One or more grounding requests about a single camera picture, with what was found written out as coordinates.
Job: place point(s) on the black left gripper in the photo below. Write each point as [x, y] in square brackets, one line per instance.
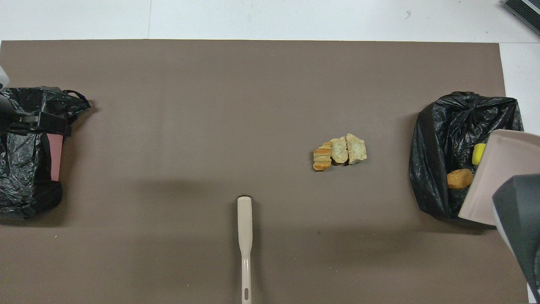
[6, 116]

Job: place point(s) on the beige hand brush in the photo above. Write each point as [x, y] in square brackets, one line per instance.
[244, 223]

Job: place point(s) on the orange striped croissant piece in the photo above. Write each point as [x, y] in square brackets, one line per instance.
[322, 158]

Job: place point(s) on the pale pastry piece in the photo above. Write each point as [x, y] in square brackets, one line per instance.
[357, 148]
[339, 150]

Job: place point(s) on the brown bread roll toy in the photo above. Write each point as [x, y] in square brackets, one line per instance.
[460, 179]

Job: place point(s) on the yellow sponge piece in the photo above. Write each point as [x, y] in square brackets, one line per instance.
[479, 154]

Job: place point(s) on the beige plastic dustpan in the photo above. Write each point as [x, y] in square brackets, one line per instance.
[502, 169]

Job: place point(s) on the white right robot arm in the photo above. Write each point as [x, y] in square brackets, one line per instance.
[523, 219]

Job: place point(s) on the pink bin with black bag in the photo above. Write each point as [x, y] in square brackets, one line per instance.
[25, 177]

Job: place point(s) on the black bag lined bin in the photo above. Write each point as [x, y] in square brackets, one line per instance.
[438, 147]

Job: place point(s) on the brown table mat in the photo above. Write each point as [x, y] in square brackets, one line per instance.
[168, 169]

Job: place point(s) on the dark ribbed object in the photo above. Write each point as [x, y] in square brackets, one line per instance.
[525, 10]

